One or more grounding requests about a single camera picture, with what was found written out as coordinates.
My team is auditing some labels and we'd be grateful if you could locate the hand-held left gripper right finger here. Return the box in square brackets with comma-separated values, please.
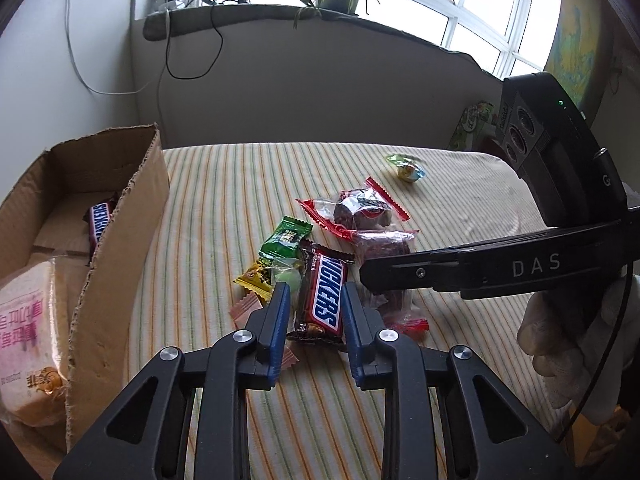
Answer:
[342, 281, 576, 480]

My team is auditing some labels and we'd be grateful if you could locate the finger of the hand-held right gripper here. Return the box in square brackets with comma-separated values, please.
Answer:
[359, 240, 466, 293]

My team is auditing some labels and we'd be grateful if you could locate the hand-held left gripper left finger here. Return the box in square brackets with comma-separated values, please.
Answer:
[52, 281, 292, 480]

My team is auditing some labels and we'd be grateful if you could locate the pink candy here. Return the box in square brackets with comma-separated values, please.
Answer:
[229, 296, 299, 372]

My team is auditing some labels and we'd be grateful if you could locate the brown chocolate bar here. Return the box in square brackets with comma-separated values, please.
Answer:
[82, 195, 121, 266]
[287, 240, 356, 353]

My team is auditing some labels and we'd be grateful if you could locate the pale green candy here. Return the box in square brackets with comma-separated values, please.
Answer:
[270, 257, 307, 301]

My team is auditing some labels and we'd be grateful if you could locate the yellow candy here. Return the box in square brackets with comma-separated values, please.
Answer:
[234, 260, 275, 295]

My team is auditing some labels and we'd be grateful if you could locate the green snack packet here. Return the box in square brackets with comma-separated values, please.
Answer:
[260, 216, 314, 261]

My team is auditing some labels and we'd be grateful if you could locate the colourful foil candy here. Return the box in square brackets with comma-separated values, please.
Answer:
[385, 152, 426, 183]

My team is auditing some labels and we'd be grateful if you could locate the brown cardboard box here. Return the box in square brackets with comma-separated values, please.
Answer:
[0, 122, 171, 453]

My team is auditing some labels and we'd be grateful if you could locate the packaged sliced bread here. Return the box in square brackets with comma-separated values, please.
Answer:
[0, 255, 91, 428]

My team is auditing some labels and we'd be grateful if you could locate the person's right hand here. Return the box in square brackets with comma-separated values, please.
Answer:
[517, 275, 640, 426]

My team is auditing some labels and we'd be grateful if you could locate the green printed bag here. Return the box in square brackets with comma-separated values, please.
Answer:
[447, 100, 496, 151]

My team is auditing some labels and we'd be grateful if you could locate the striped table cloth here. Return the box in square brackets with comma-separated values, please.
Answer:
[122, 142, 566, 480]

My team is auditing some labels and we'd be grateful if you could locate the white cabinet panel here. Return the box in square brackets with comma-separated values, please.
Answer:
[0, 0, 136, 171]

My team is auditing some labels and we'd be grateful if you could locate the wall map poster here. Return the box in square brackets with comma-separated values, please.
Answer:
[542, 0, 618, 106]

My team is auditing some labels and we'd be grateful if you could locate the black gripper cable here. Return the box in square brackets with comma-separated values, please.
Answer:
[550, 270, 633, 448]

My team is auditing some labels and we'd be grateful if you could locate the white cable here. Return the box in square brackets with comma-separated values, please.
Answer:
[65, 0, 146, 96]
[152, 10, 171, 146]

